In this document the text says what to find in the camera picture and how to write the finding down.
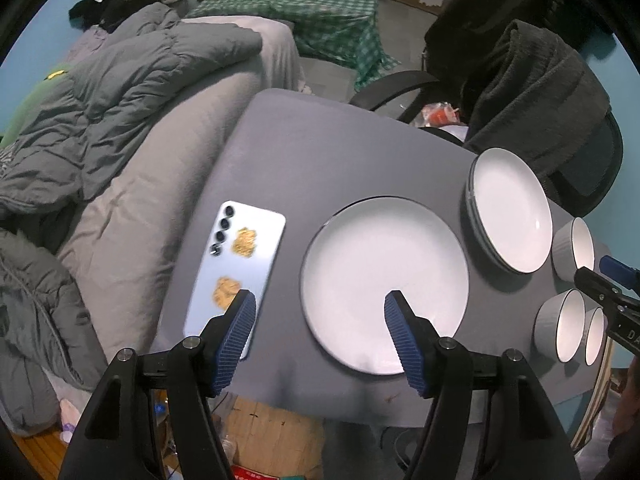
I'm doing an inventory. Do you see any small white plate grey rim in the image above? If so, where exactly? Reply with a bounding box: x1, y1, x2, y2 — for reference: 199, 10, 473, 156
466, 172, 518, 275
470, 147, 554, 275

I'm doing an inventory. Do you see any black hanging garment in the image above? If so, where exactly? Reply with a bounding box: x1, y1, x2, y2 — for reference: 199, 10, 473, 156
424, 0, 551, 126

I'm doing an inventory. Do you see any dark grey fleece towel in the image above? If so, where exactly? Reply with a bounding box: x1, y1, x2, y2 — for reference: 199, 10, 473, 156
469, 18, 614, 182

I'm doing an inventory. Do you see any green checkered cloth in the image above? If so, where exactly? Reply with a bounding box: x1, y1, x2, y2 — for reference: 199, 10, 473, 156
186, 0, 402, 93

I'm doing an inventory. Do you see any grey quilted duvet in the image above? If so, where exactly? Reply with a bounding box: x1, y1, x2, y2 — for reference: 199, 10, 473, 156
0, 2, 264, 223

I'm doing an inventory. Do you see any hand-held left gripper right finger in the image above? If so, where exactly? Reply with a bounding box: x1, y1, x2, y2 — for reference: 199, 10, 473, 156
384, 290, 581, 480

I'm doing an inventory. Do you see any wooden board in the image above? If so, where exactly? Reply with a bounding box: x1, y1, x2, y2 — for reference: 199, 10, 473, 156
574, 340, 617, 457

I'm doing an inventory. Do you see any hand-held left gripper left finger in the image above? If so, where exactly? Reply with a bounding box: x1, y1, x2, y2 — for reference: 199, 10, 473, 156
59, 289, 258, 480

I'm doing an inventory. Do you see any white bowl ribbed grey outside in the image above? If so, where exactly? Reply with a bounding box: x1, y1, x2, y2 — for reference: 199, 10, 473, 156
533, 288, 587, 364
583, 307, 607, 366
551, 217, 596, 282

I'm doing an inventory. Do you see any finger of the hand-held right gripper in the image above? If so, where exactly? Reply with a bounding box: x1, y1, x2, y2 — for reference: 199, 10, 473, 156
574, 267, 640, 313
600, 255, 640, 293

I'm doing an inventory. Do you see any large white plate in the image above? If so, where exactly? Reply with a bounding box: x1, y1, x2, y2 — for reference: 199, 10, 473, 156
300, 197, 471, 377

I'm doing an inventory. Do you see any light blue smartphone with stickers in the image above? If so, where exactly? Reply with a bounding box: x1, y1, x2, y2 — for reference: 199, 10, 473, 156
182, 200, 287, 362

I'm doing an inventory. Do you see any black office chair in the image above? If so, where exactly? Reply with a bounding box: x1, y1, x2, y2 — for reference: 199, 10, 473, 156
349, 20, 626, 222

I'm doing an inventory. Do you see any red plastic bag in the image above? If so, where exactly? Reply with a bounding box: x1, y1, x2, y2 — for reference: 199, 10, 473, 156
421, 102, 461, 126

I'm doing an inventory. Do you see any grey padded jacket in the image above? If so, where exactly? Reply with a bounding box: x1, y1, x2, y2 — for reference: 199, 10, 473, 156
0, 230, 110, 436

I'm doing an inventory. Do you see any pile of black clothes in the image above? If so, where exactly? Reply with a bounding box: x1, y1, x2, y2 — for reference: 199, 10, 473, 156
68, 0, 162, 32

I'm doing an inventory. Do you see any cardboard box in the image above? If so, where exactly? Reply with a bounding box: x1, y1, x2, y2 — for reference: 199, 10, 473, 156
219, 396, 327, 480

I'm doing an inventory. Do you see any grey bed sheet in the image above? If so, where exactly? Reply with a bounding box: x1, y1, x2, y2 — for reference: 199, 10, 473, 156
56, 15, 302, 363

